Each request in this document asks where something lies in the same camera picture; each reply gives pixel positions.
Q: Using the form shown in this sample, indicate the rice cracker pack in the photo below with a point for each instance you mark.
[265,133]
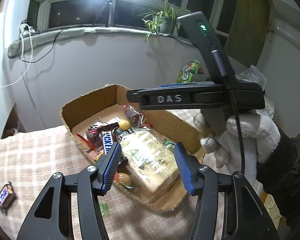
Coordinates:
[152,164]

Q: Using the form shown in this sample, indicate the blue orange candy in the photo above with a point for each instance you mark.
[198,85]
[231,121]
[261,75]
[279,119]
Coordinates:
[124,179]

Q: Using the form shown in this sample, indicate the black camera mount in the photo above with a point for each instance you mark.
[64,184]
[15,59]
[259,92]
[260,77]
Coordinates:
[202,35]

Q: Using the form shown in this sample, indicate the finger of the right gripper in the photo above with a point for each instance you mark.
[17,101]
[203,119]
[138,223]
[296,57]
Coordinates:
[198,85]
[138,96]

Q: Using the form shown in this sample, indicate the green paper gift bag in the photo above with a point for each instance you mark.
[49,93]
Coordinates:
[188,71]

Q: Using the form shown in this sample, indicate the small green snack packet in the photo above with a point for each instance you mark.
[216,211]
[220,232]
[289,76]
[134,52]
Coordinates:
[104,209]

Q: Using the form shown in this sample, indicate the Snickers bar English label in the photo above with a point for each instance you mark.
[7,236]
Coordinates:
[108,138]

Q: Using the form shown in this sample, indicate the plaid pink tablecloth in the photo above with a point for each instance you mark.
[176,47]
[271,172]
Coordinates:
[28,160]

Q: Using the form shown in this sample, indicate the white air conditioner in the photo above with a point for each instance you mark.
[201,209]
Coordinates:
[291,33]

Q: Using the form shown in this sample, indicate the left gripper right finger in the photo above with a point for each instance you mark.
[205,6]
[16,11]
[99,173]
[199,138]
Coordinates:
[245,216]

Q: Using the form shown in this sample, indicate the dark candy red ties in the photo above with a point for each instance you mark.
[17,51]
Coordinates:
[92,137]

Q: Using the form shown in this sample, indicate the cardboard box tray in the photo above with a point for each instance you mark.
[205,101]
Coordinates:
[105,104]

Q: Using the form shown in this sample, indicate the black patterned candy packet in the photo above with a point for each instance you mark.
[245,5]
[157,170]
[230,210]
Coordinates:
[122,134]

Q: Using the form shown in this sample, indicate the black sleeved right forearm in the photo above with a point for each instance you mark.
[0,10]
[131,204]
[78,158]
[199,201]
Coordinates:
[280,177]

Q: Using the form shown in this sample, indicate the Snickers bar Chinese label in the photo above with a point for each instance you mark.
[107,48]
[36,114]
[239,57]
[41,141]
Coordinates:
[7,197]

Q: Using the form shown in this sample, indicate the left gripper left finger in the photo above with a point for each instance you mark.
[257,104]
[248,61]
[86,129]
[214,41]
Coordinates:
[50,215]

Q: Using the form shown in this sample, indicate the white gloved right hand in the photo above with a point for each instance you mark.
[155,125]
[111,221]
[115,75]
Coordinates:
[260,137]

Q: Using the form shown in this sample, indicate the white power strip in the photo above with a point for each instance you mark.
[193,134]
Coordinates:
[26,30]

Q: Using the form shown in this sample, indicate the potted spider plant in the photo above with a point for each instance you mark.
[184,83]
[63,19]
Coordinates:
[163,19]

